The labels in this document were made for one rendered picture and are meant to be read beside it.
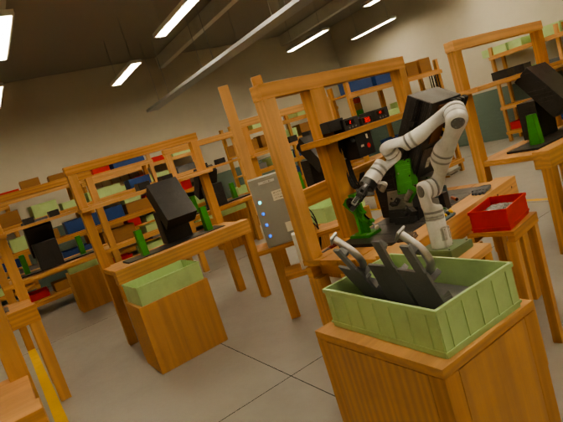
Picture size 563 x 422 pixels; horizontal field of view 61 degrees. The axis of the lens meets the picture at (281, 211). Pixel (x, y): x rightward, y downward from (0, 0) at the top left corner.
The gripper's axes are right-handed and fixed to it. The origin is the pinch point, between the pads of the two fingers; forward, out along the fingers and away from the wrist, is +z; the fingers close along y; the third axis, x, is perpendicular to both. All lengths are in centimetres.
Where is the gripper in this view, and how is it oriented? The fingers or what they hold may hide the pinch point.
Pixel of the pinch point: (352, 207)
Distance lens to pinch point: 210.4
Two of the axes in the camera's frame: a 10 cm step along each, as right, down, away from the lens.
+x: 8.1, 5.4, -2.2
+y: -0.6, -2.9, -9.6
